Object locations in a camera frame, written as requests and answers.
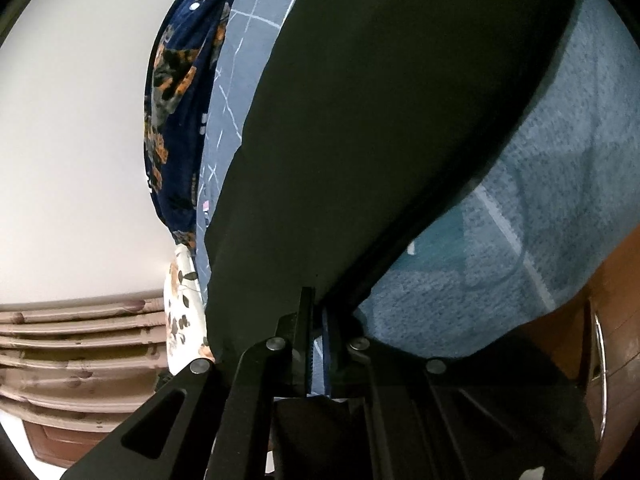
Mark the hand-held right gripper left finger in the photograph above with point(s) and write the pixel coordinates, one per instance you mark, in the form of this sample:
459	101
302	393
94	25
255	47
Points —
299	345

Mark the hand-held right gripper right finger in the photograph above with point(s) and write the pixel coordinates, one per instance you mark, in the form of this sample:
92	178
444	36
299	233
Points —
334	360

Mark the black pants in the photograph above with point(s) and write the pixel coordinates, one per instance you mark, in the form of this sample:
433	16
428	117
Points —
375	135

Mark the white floral cloth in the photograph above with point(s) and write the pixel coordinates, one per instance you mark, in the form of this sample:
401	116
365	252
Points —
182	300

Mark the pink pleated curtain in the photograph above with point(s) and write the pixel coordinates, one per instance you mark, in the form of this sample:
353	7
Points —
75	355

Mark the navy floral blanket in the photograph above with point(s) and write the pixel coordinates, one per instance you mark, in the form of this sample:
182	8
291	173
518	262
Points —
180	125

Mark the brown wooden cabinet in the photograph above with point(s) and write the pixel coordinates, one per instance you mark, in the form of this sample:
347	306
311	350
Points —
65	442

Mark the blue-grey lined bedsheet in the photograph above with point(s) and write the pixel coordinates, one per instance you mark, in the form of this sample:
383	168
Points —
235	85

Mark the wooden bedside cabinet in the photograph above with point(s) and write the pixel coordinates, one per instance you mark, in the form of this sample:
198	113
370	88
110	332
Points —
622	360

